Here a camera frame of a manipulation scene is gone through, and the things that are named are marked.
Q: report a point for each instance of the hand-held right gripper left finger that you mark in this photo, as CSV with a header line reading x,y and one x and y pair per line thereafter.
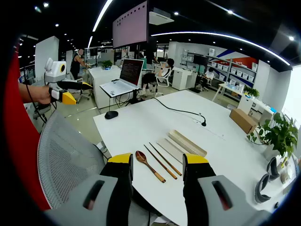
x,y
103,193

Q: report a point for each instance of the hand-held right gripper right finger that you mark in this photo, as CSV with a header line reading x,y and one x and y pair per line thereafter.
x,y
202,195

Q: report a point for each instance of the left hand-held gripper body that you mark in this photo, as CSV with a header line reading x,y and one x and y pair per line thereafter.
x,y
54,70

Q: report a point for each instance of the brown wooden chopstick utensil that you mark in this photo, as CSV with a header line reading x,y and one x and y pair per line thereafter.
x,y
160,162
165,159

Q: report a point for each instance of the brown wooden spoon utensil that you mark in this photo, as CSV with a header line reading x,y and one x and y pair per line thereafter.
x,y
141,156

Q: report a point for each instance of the beige cutlery case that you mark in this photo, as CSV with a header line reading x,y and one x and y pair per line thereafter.
x,y
185,141

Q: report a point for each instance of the beige cutlery case lid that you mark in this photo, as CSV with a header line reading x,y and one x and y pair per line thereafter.
x,y
170,148

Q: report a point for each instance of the person's left hand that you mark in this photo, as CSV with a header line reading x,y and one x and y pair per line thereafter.
x,y
43,94

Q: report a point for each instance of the grey swivel chair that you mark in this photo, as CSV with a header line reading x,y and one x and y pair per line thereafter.
x,y
83,94

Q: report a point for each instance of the white laptop desk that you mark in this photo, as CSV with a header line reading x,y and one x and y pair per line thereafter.
x,y
98,82

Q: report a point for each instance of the black office chair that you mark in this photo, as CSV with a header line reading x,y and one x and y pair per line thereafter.
x,y
41,110

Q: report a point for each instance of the green desk plant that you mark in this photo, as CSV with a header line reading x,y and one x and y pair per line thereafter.
x,y
107,64

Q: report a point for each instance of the black computer mouse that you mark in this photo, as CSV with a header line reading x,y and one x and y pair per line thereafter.
x,y
111,115

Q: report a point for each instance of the grey mesh office chair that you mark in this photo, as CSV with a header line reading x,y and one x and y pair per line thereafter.
x,y
65,155

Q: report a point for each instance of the person's red shirt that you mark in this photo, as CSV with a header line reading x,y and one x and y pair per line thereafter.
x,y
21,129

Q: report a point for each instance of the grey black curved device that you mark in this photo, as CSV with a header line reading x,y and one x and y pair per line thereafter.
x,y
261,188
272,168

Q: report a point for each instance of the white open laptop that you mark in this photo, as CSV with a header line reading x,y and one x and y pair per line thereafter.
x,y
129,73

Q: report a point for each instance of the large hanging monitor screen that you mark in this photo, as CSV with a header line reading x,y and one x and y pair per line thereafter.
x,y
130,24

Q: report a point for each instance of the brown cardboard box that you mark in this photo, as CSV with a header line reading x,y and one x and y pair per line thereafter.
x,y
242,120

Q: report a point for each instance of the white office chair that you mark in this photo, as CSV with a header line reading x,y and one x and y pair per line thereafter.
x,y
164,82

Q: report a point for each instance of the large potted green plant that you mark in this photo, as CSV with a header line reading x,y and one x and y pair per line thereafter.
x,y
279,134

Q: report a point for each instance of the white side table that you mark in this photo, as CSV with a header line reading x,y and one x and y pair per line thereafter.
x,y
229,87

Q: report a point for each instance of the ceiling air conditioner unit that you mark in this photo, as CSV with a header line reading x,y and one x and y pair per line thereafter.
x,y
161,17

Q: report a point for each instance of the white square cabinet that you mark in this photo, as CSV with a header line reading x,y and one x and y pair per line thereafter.
x,y
183,78

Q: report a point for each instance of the small potted green plant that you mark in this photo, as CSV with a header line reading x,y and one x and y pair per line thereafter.
x,y
251,91

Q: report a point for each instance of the shelving with white bins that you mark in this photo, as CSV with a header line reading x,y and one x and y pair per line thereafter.
x,y
237,71

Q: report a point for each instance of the black monitor on stand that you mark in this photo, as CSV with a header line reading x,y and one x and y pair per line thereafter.
x,y
200,60

